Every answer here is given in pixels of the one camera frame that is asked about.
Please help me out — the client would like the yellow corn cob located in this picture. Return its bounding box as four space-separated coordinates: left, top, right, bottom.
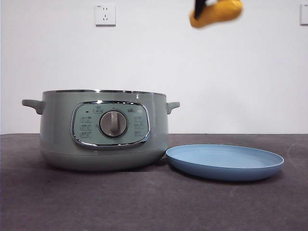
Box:
189 0 244 29

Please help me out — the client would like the blue round plate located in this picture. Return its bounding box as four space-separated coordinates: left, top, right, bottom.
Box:
165 143 285 181

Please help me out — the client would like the pale green electric steamer pot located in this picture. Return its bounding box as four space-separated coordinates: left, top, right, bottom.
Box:
21 89 180 172

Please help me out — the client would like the white wall socket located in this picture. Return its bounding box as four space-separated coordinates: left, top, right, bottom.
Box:
95 3 116 27

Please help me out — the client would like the white wall switch plate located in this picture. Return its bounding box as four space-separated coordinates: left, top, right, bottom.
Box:
300 3 308 26

